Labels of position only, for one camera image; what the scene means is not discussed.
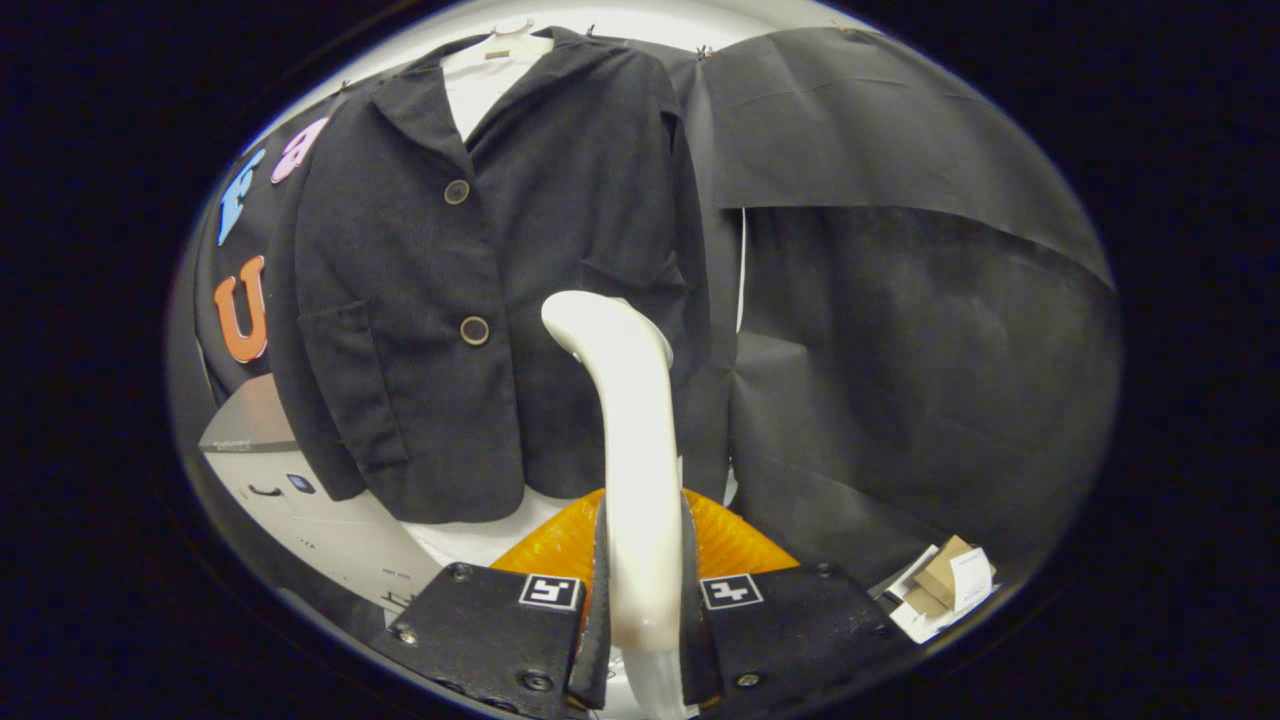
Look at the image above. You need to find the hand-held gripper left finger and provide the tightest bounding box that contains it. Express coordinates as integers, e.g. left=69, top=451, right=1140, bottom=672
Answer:
left=383, top=488, right=613, bottom=720

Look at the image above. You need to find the white paper sheet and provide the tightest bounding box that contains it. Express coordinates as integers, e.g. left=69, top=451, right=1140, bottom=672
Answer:
left=870, top=545, right=998, bottom=644

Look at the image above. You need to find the black button jacket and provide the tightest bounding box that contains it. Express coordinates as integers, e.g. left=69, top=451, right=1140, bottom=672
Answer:
left=265, top=28, right=739, bottom=524

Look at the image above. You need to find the black backdrop cloth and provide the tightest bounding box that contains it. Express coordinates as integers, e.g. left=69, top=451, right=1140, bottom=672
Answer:
left=168, top=25, right=1121, bottom=611

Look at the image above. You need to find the grey drawer cabinet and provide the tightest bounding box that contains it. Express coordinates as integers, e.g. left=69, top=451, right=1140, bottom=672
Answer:
left=198, top=375, right=446, bottom=616

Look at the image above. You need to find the white garment steamer with hose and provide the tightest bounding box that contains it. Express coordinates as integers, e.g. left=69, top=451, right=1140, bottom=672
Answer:
left=541, top=290, right=691, bottom=719

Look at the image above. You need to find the white mannequin torso on stand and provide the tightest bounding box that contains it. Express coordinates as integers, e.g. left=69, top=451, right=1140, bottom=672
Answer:
left=400, top=18, right=741, bottom=571

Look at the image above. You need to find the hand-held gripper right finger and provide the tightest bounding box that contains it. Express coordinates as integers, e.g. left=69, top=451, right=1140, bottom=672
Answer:
left=682, top=490, right=921, bottom=719

